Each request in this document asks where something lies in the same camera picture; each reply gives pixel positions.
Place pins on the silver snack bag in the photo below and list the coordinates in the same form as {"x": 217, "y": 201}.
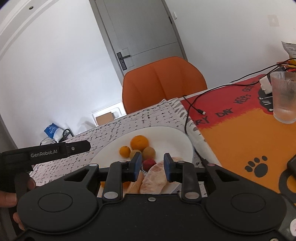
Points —
{"x": 290, "y": 48}

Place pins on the blue white plastic bag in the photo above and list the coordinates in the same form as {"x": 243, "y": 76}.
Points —
{"x": 54, "y": 132}

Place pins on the person's left hand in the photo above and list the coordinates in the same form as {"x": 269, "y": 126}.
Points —
{"x": 9, "y": 200}

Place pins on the ribbed clear glass cup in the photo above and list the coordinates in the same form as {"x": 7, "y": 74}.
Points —
{"x": 283, "y": 90}

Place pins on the green brown kiwi fruit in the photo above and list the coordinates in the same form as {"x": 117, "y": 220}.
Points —
{"x": 133, "y": 152}

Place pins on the small pomelo segment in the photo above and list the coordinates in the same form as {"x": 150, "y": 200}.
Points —
{"x": 134, "y": 187}

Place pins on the large orange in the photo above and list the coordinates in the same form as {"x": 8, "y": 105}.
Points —
{"x": 139, "y": 142}

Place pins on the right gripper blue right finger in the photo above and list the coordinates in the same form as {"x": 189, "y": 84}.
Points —
{"x": 184, "y": 173}

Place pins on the black device case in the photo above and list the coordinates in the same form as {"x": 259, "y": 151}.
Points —
{"x": 291, "y": 165}

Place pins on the white foam packaging frame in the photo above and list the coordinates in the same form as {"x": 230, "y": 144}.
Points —
{"x": 117, "y": 110}

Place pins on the red lychee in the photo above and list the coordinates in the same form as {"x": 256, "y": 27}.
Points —
{"x": 147, "y": 164}

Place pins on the black wire rack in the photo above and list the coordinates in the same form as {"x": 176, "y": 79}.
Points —
{"x": 66, "y": 135}

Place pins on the grey door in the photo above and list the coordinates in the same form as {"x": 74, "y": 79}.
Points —
{"x": 144, "y": 29}

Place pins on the orange chair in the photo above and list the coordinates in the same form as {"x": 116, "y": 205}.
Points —
{"x": 168, "y": 78}

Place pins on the white ceramic plate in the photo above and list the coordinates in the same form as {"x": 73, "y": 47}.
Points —
{"x": 152, "y": 143}

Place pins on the small kumquat orange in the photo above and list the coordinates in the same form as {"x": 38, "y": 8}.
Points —
{"x": 125, "y": 151}

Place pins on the large pomelo segment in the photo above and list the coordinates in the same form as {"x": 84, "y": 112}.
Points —
{"x": 155, "y": 182}

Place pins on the black door handle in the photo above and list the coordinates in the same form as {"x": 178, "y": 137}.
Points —
{"x": 122, "y": 62}

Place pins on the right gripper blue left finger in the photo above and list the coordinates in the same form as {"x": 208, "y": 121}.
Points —
{"x": 118, "y": 173}

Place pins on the white power adapter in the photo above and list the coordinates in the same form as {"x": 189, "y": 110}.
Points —
{"x": 265, "y": 85}

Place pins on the black white patterned tablecloth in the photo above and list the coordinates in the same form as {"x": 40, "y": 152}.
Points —
{"x": 167, "y": 113}

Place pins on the orange red cartoon mat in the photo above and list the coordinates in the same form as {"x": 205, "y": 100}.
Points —
{"x": 237, "y": 123}

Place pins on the brown cardboard piece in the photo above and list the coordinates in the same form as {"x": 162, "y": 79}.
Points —
{"x": 105, "y": 118}

